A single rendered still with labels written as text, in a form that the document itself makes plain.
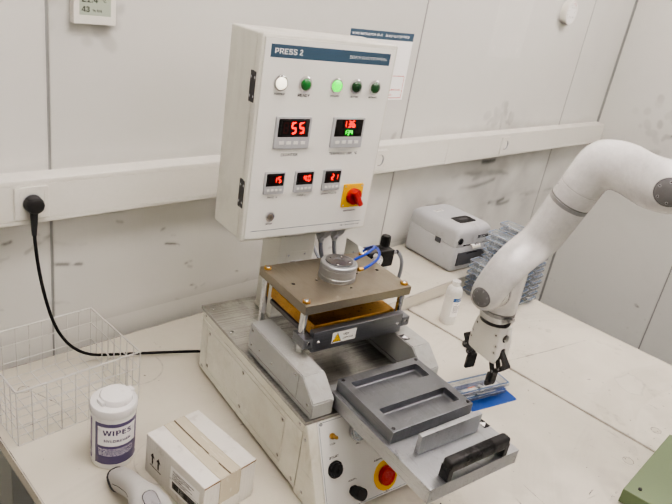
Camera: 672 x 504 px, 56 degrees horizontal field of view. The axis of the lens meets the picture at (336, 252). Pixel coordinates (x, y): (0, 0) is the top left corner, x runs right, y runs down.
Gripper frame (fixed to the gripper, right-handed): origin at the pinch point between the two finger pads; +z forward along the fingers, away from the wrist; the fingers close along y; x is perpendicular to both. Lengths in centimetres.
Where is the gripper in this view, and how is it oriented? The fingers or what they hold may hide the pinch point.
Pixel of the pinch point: (479, 370)
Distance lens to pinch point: 167.7
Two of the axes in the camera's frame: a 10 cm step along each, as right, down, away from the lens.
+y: -4.9, -4.2, 7.6
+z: -1.6, 9.0, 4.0
